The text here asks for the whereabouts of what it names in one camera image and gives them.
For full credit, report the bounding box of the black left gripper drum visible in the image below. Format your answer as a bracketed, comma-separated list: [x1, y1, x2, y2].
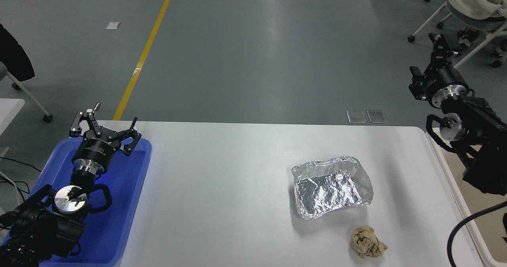
[72, 138, 116, 169]

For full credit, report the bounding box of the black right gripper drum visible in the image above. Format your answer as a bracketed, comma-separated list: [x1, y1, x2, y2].
[423, 64, 468, 101]

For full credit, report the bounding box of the clear floor plate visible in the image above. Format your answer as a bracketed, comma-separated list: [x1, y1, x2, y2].
[366, 109, 387, 124]
[346, 109, 366, 124]

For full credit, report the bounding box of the blue plastic tray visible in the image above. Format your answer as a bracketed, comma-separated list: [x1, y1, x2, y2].
[2, 137, 153, 267]

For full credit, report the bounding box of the grey chair with castors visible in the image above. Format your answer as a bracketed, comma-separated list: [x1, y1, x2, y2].
[0, 63, 53, 123]

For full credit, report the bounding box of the white side table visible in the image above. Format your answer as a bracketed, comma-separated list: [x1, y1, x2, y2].
[0, 99, 25, 136]

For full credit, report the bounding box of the person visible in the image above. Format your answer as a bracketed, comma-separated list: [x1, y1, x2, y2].
[0, 23, 35, 83]

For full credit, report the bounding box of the large pale bin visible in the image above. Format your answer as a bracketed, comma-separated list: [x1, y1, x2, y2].
[426, 127, 507, 267]

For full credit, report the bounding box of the crumpled silver foil tray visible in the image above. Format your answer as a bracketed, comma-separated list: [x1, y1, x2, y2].
[292, 156, 374, 221]

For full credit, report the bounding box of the crumpled tan paper ball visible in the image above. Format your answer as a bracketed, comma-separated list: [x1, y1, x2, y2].
[351, 225, 388, 259]

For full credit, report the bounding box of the thin black cable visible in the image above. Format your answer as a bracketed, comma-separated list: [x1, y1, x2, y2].
[0, 156, 42, 172]

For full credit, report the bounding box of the looped black cable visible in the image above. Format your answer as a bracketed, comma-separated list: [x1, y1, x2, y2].
[0, 179, 31, 201]

